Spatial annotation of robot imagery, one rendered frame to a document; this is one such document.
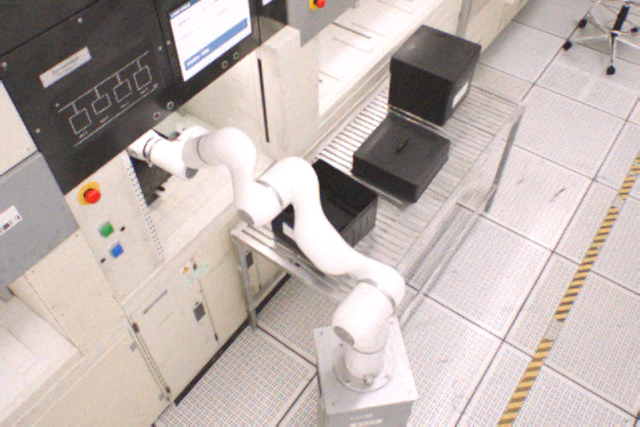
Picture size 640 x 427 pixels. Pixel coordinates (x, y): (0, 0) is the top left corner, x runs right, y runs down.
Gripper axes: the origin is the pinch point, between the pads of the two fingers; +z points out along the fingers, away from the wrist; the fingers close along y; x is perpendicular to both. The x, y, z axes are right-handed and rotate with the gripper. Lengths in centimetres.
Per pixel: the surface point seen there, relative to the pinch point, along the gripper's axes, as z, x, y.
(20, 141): -26, 41, -39
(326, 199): -53, -43, 41
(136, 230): -26.5, -9.7, -21.8
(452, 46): -64, -19, 122
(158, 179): -8.4, -22.0, 3.3
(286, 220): -52, -30, 17
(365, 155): -58, -34, 61
